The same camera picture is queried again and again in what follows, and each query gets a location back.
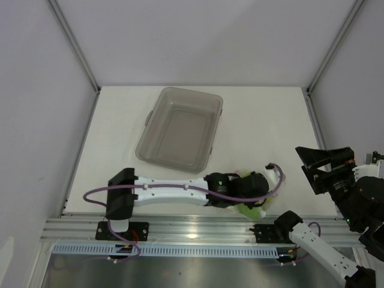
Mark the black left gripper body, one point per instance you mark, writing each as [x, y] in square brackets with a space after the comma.
[250, 203]

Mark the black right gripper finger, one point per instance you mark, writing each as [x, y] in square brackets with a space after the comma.
[316, 179]
[315, 158]

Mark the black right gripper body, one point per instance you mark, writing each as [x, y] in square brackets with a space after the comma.
[340, 182]

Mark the clear dotted zip bag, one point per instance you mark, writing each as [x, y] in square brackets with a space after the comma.
[265, 204]

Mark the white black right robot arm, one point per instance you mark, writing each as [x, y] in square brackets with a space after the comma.
[357, 192]

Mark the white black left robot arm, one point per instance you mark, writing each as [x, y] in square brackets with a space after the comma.
[128, 191]

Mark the grey plastic food bin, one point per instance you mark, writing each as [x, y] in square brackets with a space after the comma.
[180, 130]

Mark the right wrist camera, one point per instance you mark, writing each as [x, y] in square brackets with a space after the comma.
[371, 167]

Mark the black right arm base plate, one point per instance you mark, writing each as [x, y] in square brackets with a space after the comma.
[267, 234]

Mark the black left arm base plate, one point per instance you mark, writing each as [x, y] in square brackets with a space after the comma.
[137, 231]

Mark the right aluminium frame post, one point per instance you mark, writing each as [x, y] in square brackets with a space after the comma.
[336, 44]

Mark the aluminium frame post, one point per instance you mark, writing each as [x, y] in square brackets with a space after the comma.
[70, 37]
[336, 44]

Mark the aluminium mounting rail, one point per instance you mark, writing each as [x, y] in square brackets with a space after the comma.
[189, 229]

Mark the white slotted cable duct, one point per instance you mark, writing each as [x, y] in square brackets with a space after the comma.
[247, 251]

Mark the left aluminium frame post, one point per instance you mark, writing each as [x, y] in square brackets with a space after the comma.
[70, 37]

